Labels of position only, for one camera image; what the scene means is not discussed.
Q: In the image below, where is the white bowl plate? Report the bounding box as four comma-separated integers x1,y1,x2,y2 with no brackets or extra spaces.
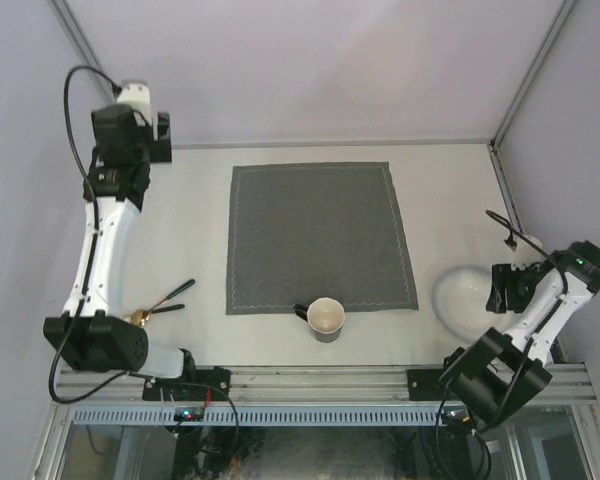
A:
431,265,519,344

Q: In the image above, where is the grey cloth napkin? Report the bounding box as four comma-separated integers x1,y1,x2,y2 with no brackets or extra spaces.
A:
226,162,419,315

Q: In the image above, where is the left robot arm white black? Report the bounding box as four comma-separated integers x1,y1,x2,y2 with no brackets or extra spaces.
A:
43,67,199,405

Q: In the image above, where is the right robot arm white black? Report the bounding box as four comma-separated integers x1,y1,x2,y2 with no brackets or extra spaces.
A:
439,210,600,432

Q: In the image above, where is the dark mug cream inside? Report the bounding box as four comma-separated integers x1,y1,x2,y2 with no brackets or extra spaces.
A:
293,297,346,343

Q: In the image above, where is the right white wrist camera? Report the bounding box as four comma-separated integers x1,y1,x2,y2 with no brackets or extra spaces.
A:
505,234,544,270

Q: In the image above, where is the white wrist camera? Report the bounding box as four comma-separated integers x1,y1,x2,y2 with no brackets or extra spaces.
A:
505,234,544,270
116,80,152,120

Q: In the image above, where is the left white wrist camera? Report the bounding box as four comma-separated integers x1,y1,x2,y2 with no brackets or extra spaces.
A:
116,80,152,120

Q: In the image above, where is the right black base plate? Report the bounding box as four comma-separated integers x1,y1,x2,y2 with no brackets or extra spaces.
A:
406,368,455,402

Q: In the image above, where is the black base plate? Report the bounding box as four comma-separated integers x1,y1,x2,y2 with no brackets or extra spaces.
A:
406,368,455,402
142,367,231,402

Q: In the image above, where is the gold fork green handle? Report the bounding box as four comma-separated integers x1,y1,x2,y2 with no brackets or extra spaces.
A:
124,304,185,326

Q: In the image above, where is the gold spoon green handle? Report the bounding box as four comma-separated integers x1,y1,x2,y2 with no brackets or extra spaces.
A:
142,279,196,310

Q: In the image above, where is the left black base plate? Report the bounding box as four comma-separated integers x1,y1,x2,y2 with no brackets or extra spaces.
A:
142,367,231,402

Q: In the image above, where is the aluminium front rail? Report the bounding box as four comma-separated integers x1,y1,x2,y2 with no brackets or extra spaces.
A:
52,363,597,404

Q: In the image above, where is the blue slotted cable duct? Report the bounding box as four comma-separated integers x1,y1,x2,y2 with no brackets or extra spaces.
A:
72,405,438,427

